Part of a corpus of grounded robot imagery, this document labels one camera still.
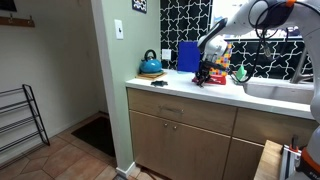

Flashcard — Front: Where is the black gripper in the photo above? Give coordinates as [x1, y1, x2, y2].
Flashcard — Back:
[195, 60, 218, 89]

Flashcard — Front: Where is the red towel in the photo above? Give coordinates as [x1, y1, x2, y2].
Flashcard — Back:
[191, 73, 228, 86]

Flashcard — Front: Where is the small black counter object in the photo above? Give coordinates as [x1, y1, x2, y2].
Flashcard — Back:
[150, 79, 169, 89]

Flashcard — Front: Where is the blue cutting board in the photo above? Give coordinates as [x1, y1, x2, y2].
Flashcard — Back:
[176, 40, 202, 74]

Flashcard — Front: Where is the green sponge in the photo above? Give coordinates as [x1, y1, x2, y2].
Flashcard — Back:
[235, 64, 248, 82]

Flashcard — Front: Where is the wooden trivet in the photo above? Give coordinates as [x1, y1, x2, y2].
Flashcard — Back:
[135, 71, 169, 81]

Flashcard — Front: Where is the teal kettle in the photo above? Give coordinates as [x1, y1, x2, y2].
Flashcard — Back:
[138, 49, 164, 75]

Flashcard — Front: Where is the wooden kitchen cabinet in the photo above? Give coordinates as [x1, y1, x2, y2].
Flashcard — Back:
[126, 87, 320, 180]

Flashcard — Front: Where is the steel sink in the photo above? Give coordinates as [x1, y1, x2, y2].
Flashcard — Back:
[242, 77, 316, 105]

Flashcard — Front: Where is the steel faucet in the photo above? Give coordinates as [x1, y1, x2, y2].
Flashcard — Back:
[289, 46, 315, 85]

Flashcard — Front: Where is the light wooden block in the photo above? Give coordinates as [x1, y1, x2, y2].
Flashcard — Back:
[253, 139, 284, 180]

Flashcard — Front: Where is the dark door mat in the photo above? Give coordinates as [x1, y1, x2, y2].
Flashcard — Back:
[70, 115, 117, 159]

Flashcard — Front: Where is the black metal shoe rack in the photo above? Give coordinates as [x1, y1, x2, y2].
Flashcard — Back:
[0, 83, 51, 158]

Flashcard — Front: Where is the wooden coat rack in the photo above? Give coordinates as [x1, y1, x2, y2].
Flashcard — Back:
[0, 15, 36, 29]

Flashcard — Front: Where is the metal drawer handle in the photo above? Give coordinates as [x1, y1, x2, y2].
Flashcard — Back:
[157, 104, 185, 115]

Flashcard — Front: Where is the white wall outlet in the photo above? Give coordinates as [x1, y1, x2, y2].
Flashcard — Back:
[161, 48, 173, 62]

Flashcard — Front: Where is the patterned wall tile art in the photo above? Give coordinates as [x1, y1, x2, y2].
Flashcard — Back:
[131, 0, 149, 15]

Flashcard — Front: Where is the white light switch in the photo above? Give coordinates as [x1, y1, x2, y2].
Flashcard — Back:
[114, 18, 125, 41]

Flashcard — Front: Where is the aluminium frame rail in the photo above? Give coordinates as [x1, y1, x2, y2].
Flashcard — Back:
[279, 134, 303, 180]

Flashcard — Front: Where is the dark picture frame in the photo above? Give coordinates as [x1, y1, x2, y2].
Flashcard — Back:
[0, 0, 18, 13]

